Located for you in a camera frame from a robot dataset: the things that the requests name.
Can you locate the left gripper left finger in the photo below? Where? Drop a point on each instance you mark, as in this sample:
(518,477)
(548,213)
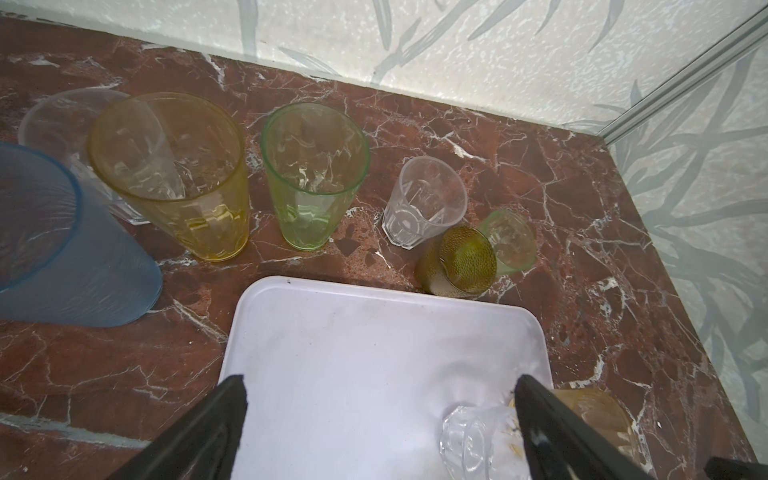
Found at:
(202,444)

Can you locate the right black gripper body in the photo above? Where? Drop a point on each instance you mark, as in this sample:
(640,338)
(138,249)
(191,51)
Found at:
(718,468)

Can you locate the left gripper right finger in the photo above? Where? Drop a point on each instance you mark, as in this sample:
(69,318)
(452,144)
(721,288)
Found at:
(558,444)

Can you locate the small yellow cup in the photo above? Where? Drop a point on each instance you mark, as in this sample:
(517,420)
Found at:
(604,414)

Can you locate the lavender plastic tray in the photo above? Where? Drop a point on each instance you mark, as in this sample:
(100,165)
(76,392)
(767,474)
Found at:
(353,382)

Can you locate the small green cup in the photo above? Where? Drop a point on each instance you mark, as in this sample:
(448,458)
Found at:
(512,239)

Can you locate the tall blue frosted cup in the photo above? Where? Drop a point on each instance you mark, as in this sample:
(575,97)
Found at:
(64,258)

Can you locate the clear faceted cup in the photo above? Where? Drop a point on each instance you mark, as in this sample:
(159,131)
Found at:
(428,198)

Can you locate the tall yellow plastic cup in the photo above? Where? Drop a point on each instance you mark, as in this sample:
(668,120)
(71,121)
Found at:
(180,161)

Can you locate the tall green plastic cup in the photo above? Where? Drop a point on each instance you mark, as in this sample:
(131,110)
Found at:
(316,159)

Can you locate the clear cup behind blue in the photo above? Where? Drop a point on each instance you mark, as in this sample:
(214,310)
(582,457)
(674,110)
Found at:
(58,126)

